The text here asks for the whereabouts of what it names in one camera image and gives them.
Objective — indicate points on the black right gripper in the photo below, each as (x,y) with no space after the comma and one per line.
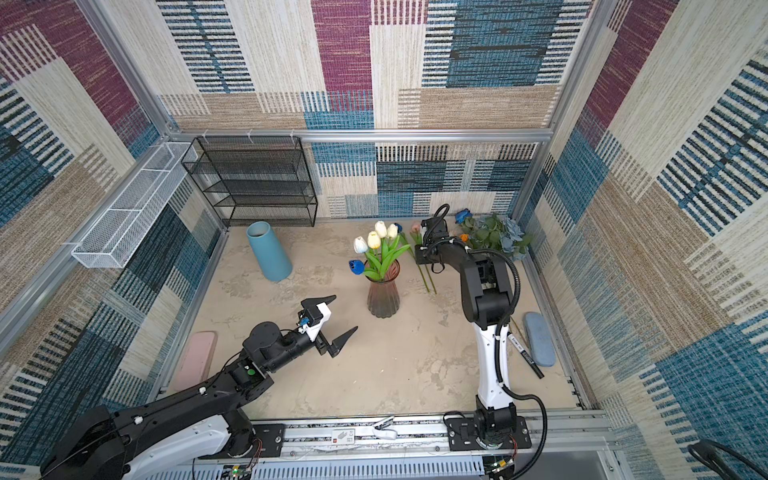
(420,256)

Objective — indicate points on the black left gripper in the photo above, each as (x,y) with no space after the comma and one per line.
(333,349)

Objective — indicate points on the pink tulip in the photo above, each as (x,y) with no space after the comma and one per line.
(415,241)

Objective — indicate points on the blue rose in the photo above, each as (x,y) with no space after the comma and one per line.
(462,215)

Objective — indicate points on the dusty blue hydrangea bunch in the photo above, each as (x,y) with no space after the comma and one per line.
(499,233)

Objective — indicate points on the yellow tulip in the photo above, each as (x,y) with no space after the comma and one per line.
(375,255)

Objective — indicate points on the pink ribbed glass vase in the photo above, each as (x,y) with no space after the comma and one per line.
(383,299)

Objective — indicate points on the teal cylindrical vase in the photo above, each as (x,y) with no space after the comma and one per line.
(271,256)

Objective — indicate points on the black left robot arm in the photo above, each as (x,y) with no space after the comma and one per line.
(203,420)

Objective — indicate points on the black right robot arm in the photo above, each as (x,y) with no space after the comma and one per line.
(490,293)

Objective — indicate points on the pink glasses case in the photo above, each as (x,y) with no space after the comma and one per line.
(194,365)

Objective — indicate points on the blue glasses case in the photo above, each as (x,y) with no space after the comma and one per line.
(541,347)

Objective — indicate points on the black white marker pen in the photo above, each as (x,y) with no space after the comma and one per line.
(526,355)

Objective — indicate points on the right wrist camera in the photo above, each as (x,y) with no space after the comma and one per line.
(427,227)

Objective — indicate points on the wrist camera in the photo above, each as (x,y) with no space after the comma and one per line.
(311,321)
(427,227)

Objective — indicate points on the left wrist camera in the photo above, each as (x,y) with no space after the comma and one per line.
(311,321)

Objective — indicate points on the aluminium mounting rail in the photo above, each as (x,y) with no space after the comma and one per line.
(379,437)

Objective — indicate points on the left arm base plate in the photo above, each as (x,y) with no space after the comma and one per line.
(259,440)

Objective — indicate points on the black wire mesh shelf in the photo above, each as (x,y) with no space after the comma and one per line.
(249,179)

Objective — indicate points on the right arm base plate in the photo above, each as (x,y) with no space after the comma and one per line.
(467,434)

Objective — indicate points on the white wire mesh basket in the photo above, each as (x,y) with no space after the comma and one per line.
(114,238)

